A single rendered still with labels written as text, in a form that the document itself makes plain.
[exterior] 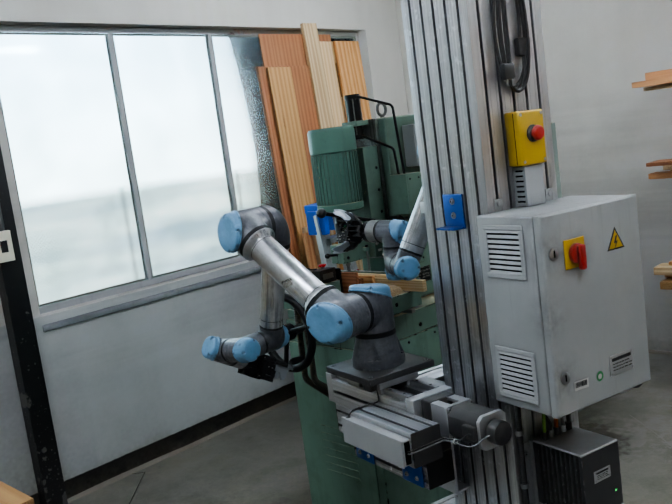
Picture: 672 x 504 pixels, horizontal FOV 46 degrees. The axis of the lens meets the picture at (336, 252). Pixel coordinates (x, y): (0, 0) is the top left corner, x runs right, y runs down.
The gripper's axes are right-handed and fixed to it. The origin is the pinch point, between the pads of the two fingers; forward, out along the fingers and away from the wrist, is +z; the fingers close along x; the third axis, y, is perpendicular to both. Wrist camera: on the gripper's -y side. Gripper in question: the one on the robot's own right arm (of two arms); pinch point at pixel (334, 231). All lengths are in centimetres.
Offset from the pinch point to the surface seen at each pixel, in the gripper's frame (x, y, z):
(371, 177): -21.5, -23.4, 5.5
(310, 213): -12, -69, 91
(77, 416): 86, 25, 142
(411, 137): -38, -36, -3
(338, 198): -12.5, -7.7, 6.7
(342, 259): 9.8, -13.6, 9.7
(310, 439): 81, -17, 28
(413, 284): 17.6, -19.5, -20.5
